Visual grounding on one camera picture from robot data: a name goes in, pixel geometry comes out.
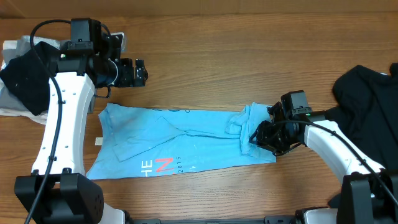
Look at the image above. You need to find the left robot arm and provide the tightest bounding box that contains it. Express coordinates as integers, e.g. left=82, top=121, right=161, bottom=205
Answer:
left=14, top=18, right=148, bottom=223

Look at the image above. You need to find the light blue printed t-shirt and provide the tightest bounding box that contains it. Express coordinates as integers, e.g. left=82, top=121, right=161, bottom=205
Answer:
left=87, top=103, right=276, bottom=180

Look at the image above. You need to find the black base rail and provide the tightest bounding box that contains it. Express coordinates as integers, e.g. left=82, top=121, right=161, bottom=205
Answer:
left=128, top=215, right=301, bottom=224

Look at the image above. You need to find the black t-shirt under blue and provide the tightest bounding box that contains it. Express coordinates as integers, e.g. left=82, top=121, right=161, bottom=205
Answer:
left=326, top=63, right=397, bottom=170

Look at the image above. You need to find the folded grey shirt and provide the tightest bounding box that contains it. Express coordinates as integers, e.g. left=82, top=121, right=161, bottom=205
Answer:
left=1, top=35, right=63, bottom=115

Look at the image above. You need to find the folded black shirt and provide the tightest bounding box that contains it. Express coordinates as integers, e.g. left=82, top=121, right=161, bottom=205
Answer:
left=1, top=42, right=60, bottom=116

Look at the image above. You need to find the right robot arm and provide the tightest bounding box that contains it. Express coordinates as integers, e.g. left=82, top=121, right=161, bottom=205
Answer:
left=249, top=90, right=397, bottom=224

